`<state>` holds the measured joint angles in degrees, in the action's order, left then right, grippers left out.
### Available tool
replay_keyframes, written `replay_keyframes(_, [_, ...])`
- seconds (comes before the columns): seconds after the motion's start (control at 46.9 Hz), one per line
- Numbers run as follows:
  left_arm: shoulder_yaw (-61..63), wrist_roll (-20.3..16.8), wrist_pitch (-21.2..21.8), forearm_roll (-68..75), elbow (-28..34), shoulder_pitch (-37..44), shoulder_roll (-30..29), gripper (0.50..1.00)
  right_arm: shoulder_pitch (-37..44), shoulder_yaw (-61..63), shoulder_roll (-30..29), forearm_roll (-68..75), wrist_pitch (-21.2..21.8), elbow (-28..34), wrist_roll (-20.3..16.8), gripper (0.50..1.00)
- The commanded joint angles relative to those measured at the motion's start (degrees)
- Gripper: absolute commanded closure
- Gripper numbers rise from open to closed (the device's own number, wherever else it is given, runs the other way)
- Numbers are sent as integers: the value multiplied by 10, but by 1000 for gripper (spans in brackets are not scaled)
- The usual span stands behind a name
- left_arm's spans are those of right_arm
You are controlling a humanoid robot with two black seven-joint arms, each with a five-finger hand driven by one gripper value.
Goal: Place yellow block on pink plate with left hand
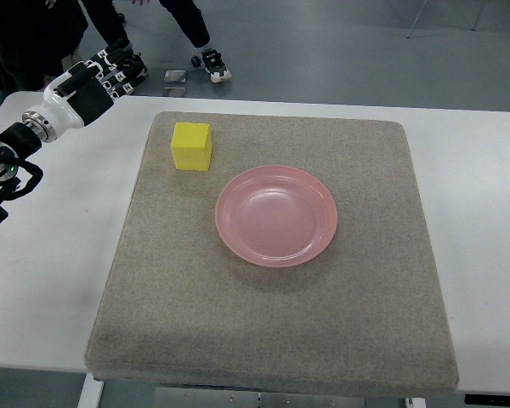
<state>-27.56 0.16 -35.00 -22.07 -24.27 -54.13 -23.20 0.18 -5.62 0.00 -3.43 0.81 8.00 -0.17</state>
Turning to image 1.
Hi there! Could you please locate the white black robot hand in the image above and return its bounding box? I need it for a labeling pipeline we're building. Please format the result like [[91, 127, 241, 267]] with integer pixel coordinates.
[[33, 39, 147, 139]]

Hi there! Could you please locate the yellow foam block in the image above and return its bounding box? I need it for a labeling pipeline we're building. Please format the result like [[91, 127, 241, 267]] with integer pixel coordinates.
[[170, 122, 213, 172]]

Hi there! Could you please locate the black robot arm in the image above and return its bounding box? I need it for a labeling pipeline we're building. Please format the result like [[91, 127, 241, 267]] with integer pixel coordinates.
[[0, 109, 65, 223]]

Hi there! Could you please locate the upper metal floor plate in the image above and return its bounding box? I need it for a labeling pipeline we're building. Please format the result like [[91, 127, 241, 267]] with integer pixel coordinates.
[[163, 70, 186, 84]]

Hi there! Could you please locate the metal floor plate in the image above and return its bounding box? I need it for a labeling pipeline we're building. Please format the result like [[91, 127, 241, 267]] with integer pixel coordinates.
[[163, 87, 186, 98], [163, 70, 186, 84]]

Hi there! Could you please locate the lower metal floor plate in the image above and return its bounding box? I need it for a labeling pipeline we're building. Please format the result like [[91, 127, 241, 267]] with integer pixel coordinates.
[[163, 87, 186, 98]]

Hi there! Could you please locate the pink plate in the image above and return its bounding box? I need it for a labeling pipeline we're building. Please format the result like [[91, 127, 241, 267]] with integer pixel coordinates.
[[214, 165, 338, 268]]

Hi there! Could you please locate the person in dark clothes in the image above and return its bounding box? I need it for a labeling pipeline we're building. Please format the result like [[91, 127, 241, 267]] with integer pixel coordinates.
[[0, 0, 233, 133]]

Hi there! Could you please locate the black white sneaker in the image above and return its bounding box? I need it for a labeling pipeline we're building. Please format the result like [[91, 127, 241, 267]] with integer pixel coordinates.
[[201, 48, 232, 83]]

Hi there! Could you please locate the beige felt mat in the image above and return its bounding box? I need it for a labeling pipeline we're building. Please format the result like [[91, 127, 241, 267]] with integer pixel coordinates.
[[85, 112, 459, 398]]

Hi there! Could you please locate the metal chair leg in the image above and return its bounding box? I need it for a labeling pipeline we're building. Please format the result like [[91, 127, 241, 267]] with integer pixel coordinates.
[[405, 0, 428, 39]]

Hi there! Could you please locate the white table leg frame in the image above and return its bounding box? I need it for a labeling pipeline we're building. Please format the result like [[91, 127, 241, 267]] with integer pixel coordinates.
[[77, 374, 105, 408]]

